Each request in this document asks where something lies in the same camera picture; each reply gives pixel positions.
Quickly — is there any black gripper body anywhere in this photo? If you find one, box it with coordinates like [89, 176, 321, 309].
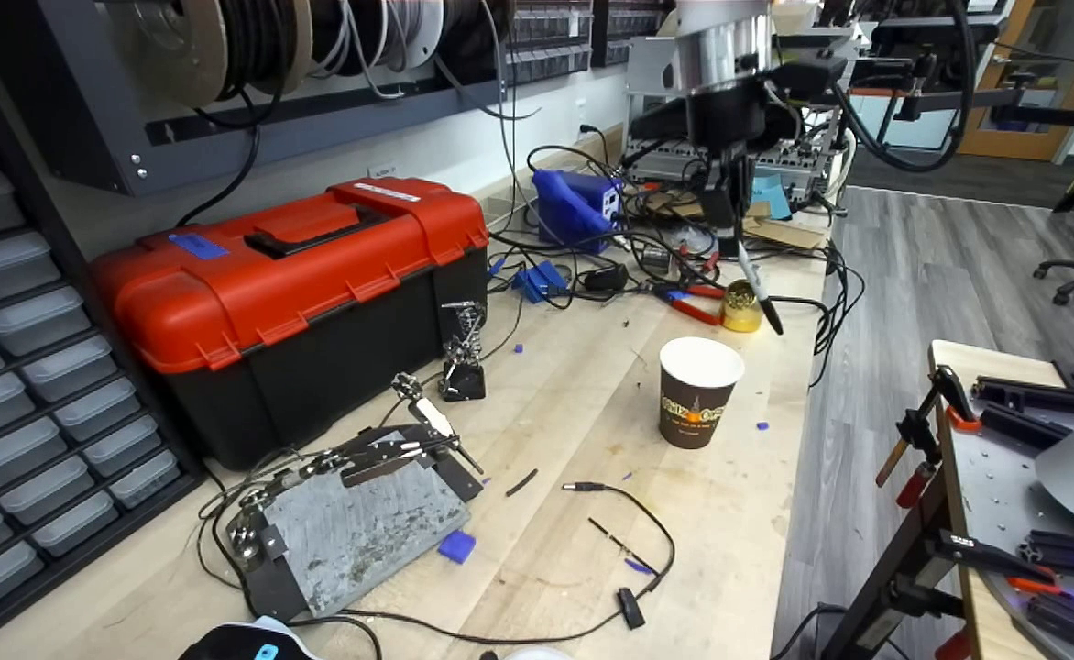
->
[677, 72, 803, 188]

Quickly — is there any white black marker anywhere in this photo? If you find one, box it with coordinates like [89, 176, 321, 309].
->
[734, 238, 789, 338]

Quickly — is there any brown paper cup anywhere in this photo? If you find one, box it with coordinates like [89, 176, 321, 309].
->
[656, 332, 747, 451]

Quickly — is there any cyan plastic object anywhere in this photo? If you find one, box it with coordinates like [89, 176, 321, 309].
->
[750, 167, 800, 222]

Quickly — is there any brown cardboard piece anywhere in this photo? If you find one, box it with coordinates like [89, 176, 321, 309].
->
[739, 205, 831, 256]

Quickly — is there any small black adapter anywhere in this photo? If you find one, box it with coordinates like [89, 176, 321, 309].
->
[580, 259, 629, 300]

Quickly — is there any blue soldering station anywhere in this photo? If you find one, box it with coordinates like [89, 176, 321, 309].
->
[528, 166, 627, 256]

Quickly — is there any small blue device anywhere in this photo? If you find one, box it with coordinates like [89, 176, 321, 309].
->
[514, 256, 572, 305]

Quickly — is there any black bar clamp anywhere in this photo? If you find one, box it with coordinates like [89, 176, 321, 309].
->
[871, 364, 985, 490]
[971, 372, 1074, 451]
[1009, 525, 1074, 656]

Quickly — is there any black helping hand stand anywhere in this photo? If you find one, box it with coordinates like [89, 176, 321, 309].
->
[435, 298, 490, 404]

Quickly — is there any black horizontal bar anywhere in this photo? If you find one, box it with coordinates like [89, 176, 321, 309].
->
[878, 85, 1074, 137]

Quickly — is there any thin black probe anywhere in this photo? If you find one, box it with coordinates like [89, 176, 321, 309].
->
[584, 508, 660, 579]

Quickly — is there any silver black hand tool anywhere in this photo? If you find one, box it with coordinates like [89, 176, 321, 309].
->
[387, 371, 490, 479]

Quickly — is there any wooden side table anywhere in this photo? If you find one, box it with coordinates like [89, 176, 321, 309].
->
[822, 338, 1074, 660]

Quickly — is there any small blue block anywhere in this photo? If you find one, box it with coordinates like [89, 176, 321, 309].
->
[435, 525, 480, 567]

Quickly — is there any red black toolbox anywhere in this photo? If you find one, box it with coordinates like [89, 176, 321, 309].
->
[89, 176, 490, 473]

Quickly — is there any grey electronic board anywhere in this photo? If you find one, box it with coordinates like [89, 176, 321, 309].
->
[219, 421, 487, 619]

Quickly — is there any grey metal spool rack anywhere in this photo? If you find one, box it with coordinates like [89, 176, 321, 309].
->
[0, 0, 528, 198]

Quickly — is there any black rounded device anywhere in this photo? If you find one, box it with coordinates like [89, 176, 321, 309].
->
[176, 612, 319, 660]

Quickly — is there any grey small parts drawer cabinet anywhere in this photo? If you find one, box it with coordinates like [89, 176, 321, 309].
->
[0, 69, 203, 656]

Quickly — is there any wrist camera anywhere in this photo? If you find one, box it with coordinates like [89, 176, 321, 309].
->
[767, 50, 863, 105]

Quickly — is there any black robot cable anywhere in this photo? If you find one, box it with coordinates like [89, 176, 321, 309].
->
[831, 0, 981, 176]

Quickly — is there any dark wire spool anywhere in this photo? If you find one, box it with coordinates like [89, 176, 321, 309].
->
[435, 0, 514, 85]
[216, 0, 301, 95]
[111, 0, 236, 108]

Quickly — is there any white wire spool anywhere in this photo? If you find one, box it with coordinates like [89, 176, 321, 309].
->
[347, 0, 448, 77]

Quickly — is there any thin black cable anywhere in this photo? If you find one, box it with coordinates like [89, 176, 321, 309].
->
[336, 476, 683, 647]

